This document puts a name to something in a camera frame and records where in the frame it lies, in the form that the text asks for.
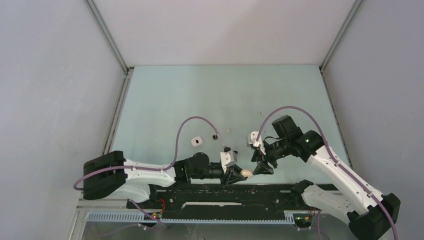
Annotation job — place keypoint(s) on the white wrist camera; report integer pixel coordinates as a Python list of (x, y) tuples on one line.
[(254, 141), (228, 159)]

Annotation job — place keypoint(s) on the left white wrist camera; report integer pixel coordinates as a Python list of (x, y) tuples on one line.
[(228, 159)]

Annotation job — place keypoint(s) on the grey cable duct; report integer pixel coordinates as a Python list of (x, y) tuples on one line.
[(139, 217)]

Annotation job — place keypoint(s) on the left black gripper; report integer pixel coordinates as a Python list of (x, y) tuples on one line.
[(233, 175)]

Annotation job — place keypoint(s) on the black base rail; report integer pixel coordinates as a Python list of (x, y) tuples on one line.
[(227, 202)]

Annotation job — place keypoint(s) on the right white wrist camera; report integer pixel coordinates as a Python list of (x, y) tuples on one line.
[(254, 141)]

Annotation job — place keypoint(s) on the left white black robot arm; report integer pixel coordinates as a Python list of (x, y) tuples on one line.
[(114, 176)]

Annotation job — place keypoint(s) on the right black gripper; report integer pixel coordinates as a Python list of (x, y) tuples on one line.
[(261, 168)]

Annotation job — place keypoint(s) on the aluminium frame post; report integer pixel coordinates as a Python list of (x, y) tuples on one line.
[(340, 34), (106, 33)]

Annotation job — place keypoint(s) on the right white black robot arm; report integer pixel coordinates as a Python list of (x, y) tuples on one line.
[(368, 212)]

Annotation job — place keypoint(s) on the white earbud charging case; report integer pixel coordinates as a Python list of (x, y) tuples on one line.
[(196, 141)]

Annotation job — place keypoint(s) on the beige earbud charging case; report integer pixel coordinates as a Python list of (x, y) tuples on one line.
[(247, 173)]

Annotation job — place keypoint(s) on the left aluminium frame post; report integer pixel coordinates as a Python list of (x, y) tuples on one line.
[(106, 33)]

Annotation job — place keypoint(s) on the right aluminium frame post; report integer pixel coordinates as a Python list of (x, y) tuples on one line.
[(340, 34)]

